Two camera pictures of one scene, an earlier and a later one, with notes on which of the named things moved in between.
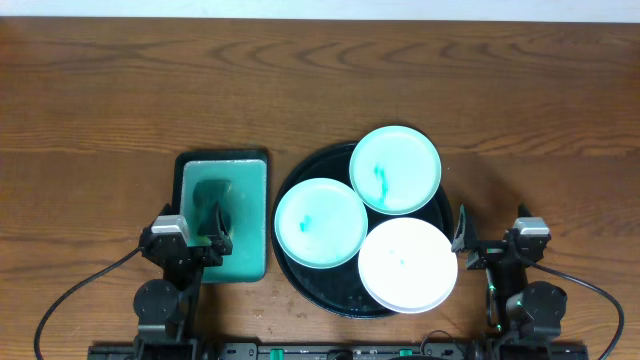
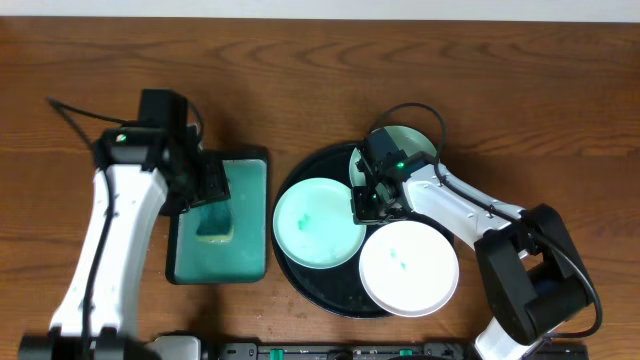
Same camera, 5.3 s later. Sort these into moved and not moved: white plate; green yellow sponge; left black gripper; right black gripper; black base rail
Moved: left black gripper; right black gripper
Not moved: black base rail; white plate; green yellow sponge
